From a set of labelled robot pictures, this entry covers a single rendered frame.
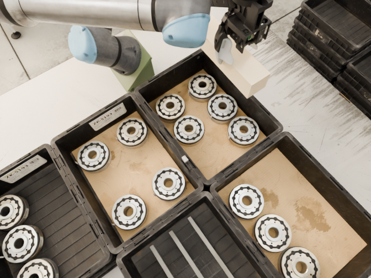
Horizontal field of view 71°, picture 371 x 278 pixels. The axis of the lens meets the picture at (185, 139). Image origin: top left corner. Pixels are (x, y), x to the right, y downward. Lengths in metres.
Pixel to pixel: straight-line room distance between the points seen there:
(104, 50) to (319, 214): 0.86
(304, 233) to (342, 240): 0.11
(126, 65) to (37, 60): 1.51
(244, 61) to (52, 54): 1.96
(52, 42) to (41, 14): 1.98
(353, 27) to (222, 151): 1.23
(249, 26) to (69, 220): 0.73
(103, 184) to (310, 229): 0.64
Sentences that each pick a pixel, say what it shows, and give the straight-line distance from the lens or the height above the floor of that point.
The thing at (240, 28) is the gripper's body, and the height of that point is 1.23.
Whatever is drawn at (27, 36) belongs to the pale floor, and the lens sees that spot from 2.71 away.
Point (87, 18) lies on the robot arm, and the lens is 0.53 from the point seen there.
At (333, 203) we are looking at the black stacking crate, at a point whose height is 0.85.
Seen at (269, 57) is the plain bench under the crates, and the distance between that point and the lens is 1.28.
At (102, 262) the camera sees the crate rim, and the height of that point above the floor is 0.93.
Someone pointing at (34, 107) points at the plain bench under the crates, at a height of 0.70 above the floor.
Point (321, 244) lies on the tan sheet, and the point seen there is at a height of 0.83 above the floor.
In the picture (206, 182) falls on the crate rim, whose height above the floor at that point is 0.93.
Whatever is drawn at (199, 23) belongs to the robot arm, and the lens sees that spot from 0.46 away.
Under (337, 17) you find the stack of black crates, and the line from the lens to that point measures 1.88.
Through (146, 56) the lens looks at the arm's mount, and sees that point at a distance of 1.06.
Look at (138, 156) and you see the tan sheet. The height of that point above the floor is 0.83.
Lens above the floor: 1.65
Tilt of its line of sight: 67 degrees down
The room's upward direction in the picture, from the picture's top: 6 degrees counter-clockwise
